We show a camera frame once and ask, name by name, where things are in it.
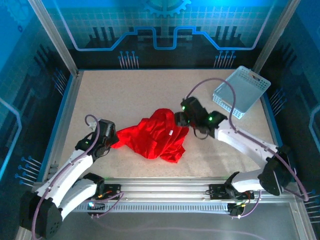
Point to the red t-shirt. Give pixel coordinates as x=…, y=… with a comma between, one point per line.
x=150, y=135

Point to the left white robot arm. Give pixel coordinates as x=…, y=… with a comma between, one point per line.
x=75, y=165

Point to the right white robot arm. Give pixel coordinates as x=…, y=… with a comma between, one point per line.
x=240, y=140

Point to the light blue perforated plastic basket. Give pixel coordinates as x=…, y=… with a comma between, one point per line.
x=240, y=92

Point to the blue table border trim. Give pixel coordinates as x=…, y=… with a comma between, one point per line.
x=56, y=125

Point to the small black electronics module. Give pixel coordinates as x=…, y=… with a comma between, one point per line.
x=97, y=207
x=236, y=211

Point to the grey metal sheet panel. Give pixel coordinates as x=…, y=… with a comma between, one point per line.
x=162, y=226

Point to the aluminium table side rail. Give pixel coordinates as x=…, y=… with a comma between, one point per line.
x=64, y=125
x=270, y=125

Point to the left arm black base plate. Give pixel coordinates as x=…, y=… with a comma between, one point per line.
x=112, y=191

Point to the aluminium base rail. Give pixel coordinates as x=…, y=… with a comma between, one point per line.
x=162, y=190

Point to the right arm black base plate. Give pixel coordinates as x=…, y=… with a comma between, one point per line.
x=217, y=192

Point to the aluminium frame post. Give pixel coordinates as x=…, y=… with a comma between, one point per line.
x=278, y=30
x=51, y=30

